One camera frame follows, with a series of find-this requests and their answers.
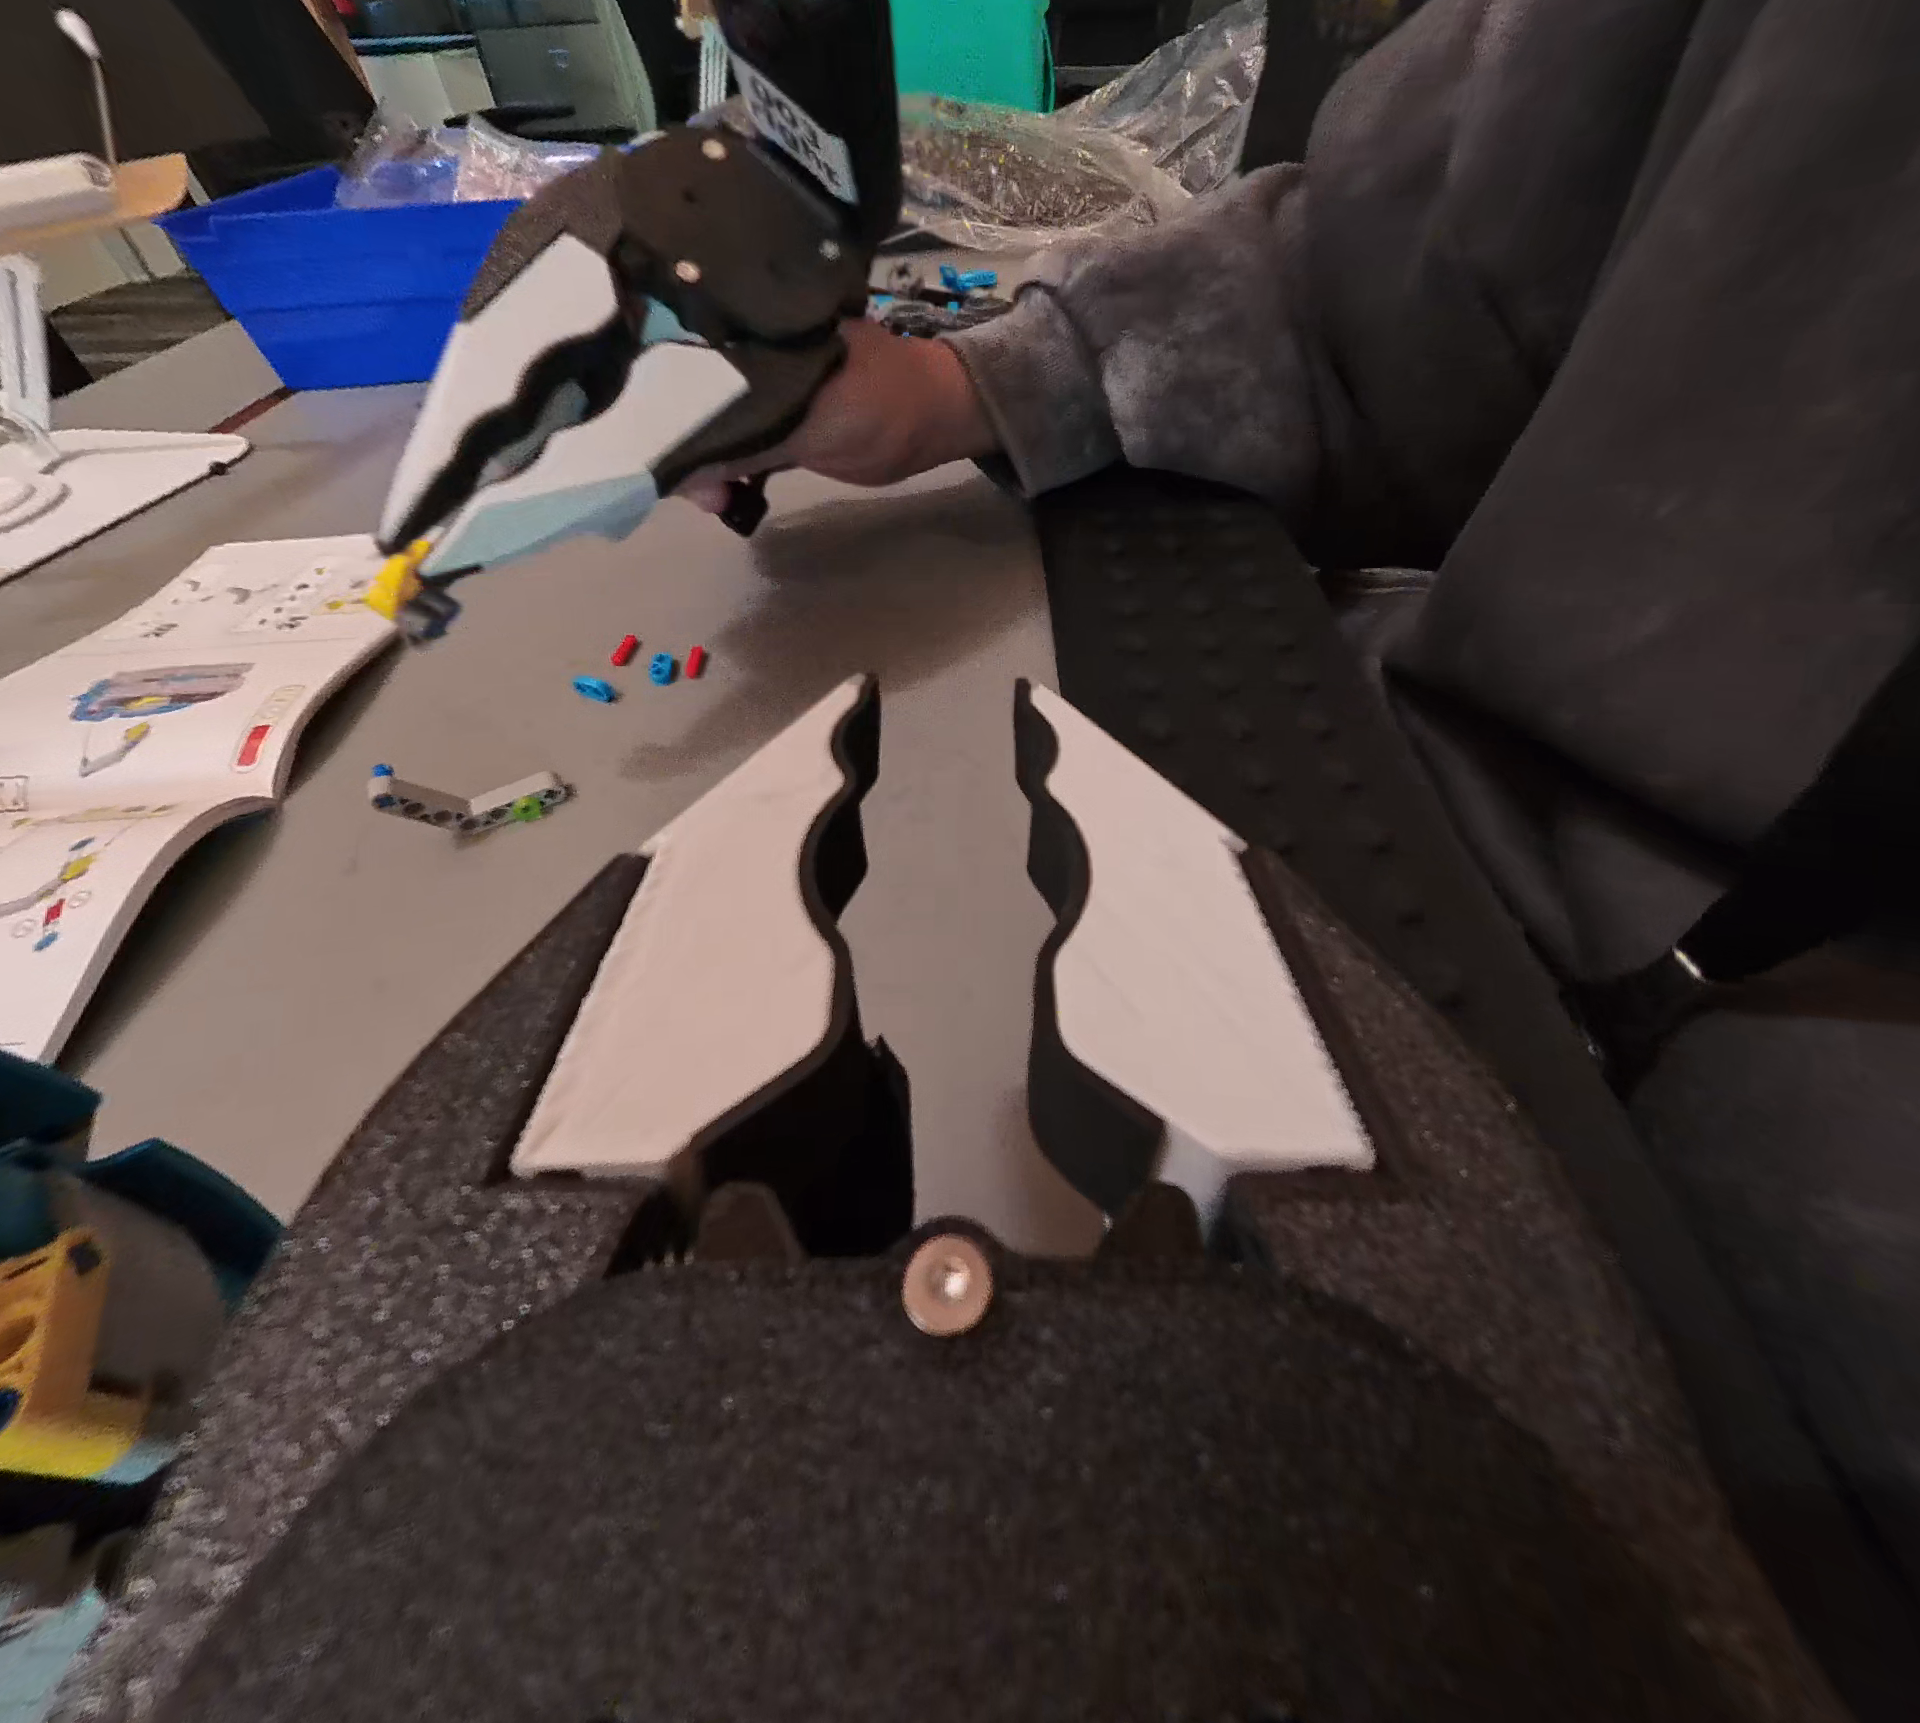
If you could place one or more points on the instruction booklet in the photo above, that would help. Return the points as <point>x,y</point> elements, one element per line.
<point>150,735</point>

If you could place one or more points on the white desk lamp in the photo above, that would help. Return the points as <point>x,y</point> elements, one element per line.
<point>61,403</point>

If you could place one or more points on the grey desk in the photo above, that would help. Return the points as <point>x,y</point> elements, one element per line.
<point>675,585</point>

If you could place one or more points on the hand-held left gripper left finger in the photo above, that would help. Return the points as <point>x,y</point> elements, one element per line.
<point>704,988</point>

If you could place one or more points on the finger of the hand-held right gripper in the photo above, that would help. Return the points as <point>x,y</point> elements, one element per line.
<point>510,359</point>
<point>631,433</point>

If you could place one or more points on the clear plastic bag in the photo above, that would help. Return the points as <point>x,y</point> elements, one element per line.
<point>1050,149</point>
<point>451,163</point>

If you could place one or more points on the person's right forearm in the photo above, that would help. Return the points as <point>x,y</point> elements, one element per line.
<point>1170,329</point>

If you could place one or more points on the grey connector brick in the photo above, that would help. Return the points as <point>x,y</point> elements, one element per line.
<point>430,615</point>

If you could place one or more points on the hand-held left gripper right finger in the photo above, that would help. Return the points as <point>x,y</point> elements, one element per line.
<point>1201,988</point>

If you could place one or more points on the pile of building bricks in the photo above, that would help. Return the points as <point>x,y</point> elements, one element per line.
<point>930,299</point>

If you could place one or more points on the blue toy robot model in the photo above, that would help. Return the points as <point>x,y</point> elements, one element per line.
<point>90,1304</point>

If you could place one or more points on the grey angled beam brick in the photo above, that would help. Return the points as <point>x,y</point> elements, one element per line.
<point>464,807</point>

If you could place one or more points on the person's right hand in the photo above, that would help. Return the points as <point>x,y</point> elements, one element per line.
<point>884,419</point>

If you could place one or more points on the yellow long wedge brick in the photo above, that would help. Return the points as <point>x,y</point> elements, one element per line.
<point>392,581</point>

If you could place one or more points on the blue plastic bin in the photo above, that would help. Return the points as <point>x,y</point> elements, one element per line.
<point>360,283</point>

